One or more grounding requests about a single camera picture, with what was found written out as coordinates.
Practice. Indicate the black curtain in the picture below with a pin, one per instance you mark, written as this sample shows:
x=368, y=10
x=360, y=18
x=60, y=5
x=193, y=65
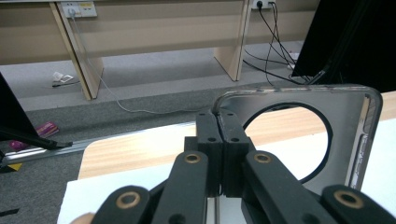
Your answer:
x=358, y=40
x=12, y=112

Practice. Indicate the white wall socket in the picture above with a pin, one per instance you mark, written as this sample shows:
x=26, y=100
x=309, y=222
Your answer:
x=263, y=3

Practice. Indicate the pink packet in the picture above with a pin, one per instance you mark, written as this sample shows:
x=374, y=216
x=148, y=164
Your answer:
x=46, y=129

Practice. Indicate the wall socket panel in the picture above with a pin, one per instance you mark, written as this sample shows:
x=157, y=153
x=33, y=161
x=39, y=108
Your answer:
x=79, y=8

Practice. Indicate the beige wooden desk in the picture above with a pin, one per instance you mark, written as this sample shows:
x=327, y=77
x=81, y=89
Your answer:
x=155, y=37

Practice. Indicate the yellow tape piece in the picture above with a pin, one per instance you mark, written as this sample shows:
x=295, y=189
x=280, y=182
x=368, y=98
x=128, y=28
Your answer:
x=15, y=166

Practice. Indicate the clear dark-rimmed phone case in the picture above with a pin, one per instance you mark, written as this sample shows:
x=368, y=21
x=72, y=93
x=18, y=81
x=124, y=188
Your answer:
x=342, y=102

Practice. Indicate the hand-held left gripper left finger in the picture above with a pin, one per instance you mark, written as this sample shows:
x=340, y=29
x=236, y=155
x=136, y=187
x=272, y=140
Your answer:
x=210, y=146

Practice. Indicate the metal floor rail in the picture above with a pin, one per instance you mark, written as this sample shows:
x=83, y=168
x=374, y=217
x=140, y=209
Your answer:
x=77, y=146

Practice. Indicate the crumpled white paper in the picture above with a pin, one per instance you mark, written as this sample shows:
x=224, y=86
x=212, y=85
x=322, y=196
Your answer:
x=62, y=77

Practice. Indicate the white table mat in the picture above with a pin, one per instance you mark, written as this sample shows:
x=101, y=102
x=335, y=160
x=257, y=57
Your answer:
x=130, y=186

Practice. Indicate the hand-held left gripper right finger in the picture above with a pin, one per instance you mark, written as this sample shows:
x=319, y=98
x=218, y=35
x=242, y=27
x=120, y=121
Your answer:
x=233, y=149

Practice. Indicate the black metal stand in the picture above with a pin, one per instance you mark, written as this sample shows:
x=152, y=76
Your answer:
x=37, y=141
x=319, y=76

